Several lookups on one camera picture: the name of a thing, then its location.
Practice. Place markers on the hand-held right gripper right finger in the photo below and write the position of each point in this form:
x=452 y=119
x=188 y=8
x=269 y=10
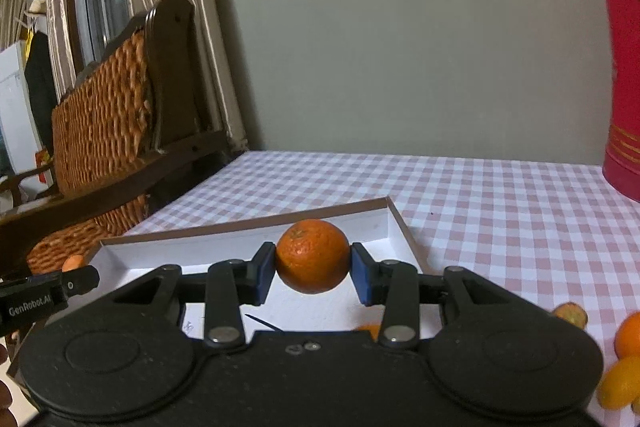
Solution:
x=361 y=274

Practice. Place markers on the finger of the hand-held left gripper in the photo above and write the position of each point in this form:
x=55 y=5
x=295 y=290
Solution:
x=80 y=282

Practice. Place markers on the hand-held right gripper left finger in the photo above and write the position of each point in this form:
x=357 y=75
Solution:
x=264 y=274

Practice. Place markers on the carrot piece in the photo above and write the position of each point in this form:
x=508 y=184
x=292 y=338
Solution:
x=74 y=263

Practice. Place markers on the white tray brown rim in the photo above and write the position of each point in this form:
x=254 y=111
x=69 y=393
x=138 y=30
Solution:
x=225 y=252

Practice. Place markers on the brown fruit stub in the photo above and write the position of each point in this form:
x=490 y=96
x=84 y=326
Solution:
x=571 y=314

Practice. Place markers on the yellow-orange mandarin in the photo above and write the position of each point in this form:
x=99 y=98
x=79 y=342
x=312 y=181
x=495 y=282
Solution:
x=617 y=387

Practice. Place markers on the person's left hand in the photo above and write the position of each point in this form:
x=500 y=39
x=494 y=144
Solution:
x=5 y=394

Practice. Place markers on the red bag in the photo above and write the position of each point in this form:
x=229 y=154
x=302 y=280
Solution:
x=44 y=167

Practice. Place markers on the pink checked tablecloth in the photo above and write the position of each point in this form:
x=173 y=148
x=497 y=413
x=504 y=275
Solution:
x=475 y=217

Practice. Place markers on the wooden wicker sofa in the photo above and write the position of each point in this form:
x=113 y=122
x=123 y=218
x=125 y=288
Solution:
x=110 y=117

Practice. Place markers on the white refrigerator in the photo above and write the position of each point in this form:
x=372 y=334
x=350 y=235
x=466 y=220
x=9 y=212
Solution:
x=15 y=107

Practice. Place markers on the dark hanging coat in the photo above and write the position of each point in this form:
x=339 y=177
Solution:
x=40 y=87

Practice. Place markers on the yellow garment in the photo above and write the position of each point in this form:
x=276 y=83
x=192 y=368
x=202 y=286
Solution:
x=31 y=44

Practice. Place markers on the straw hat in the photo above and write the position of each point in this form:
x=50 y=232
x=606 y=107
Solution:
x=37 y=7

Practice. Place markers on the red thermos flask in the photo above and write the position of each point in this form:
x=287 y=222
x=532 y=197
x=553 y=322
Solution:
x=625 y=82

